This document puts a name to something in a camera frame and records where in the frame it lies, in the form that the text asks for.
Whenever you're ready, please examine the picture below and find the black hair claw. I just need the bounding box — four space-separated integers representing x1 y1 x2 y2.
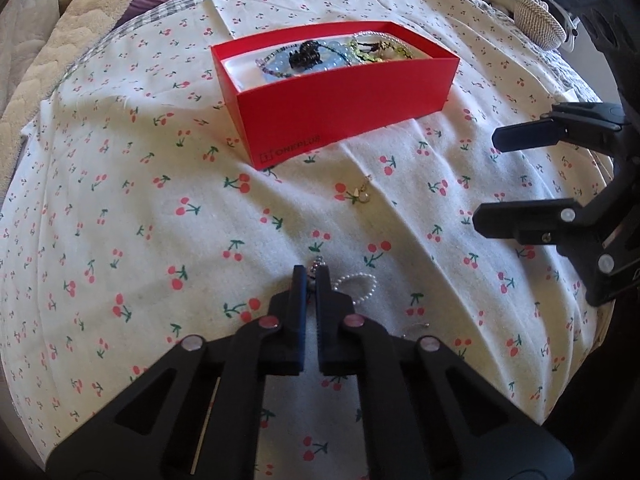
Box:
287 40 321 68

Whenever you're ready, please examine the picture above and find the small gold charm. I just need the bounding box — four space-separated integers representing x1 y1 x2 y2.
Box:
350 175 376 206

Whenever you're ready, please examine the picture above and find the light blue bead bracelet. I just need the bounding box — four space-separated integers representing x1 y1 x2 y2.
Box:
262 37 361 81

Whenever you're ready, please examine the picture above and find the woven basket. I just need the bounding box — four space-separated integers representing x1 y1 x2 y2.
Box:
515 0 568 51

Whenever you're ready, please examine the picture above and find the thin green bead bracelet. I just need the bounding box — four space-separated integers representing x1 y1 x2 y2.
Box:
256 42 351 81

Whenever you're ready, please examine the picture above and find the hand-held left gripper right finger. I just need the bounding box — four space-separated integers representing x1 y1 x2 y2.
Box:
316 265 573 480

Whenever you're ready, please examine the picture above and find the beige fleece blanket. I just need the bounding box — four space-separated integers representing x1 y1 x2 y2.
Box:
0 0 161 196

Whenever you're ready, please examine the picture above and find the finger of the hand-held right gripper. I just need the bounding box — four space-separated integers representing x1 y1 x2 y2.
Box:
492 102 629 153
472 199 609 257

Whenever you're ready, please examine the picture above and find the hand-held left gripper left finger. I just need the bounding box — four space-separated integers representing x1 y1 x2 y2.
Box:
47 265 313 480

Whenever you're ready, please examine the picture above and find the small white pearl bracelet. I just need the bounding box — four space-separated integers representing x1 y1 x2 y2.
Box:
307 256 376 306

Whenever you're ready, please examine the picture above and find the red cardboard box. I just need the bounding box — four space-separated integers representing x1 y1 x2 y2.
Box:
210 21 461 171

